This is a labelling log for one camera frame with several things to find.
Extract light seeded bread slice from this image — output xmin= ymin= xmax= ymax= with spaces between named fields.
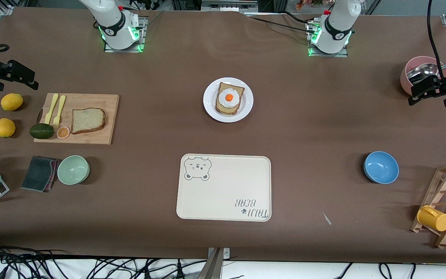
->
xmin=71 ymin=108 xmax=106 ymax=135

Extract white round plate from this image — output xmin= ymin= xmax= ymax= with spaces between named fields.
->
xmin=203 ymin=77 xmax=254 ymax=123

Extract white cheese slice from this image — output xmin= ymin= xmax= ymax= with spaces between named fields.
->
xmin=219 ymin=88 xmax=241 ymax=109

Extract brown toasted bread slice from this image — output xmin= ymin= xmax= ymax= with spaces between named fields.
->
xmin=215 ymin=82 xmax=245 ymax=116

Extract metal ladle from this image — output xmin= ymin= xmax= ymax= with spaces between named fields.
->
xmin=407 ymin=58 xmax=446 ymax=86

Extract pink bowl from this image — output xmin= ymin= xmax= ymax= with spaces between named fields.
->
xmin=400 ymin=56 xmax=446 ymax=98

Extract yellow lemon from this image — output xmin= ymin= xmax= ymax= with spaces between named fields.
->
xmin=0 ymin=118 xmax=16 ymax=138
xmin=1 ymin=93 xmax=24 ymax=112

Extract yellow plastic knife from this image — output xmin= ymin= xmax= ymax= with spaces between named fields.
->
xmin=44 ymin=93 xmax=59 ymax=125

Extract yellow plastic fork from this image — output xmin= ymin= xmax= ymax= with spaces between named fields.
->
xmin=53 ymin=95 xmax=66 ymax=129

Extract green avocado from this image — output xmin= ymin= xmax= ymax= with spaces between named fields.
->
xmin=29 ymin=123 xmax=55 ymax=140

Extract wooden cutting board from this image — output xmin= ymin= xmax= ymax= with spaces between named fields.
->
xmin=34 ymin=93 xmax=120 ymax=145

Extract blue bowl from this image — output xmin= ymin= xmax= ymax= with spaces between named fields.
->
xmin=364 ymin=151 xmax=400 ymax=184

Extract pink cloth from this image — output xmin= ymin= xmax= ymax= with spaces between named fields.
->
xmin=48 ymin=158 xmax=62 ymax=190

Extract grey folded cloth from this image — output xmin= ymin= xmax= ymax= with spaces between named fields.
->
xmin=21 ymin=156 xmax=59 ymax=192

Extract wooden cup rack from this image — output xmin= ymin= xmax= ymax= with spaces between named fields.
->
xmin=410 ymin=164 xmax=446 ymax=248

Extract mint green bowl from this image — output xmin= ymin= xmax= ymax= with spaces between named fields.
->
xmin=57 ymin=155 xmax=90 ymax=185

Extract yellow cup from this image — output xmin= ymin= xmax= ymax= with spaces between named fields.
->
xmin=417 ymin=205 xmax=446 ymax=232

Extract grey metal fixture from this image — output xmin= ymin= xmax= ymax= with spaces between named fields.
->
xmin=201 ymin=0 xmax=259 ymax=15

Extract cream bear print tray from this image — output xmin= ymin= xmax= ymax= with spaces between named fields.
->
xmin=176 ymin=153 xmax=272 ymax=222

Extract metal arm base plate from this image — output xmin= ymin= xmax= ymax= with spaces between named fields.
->
xmin=104 ymin=16 xmax=146 ymax=53
xmin=307 ymin=21 xmax=349 ymax=58

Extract tangled black cables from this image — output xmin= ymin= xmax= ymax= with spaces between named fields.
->
xmin=0 ymin=240 xmax=208 ymax=279

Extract aluminium camera mount post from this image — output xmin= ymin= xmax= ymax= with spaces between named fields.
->
xmin=198 ymin=247 xmax=231 ymax=279

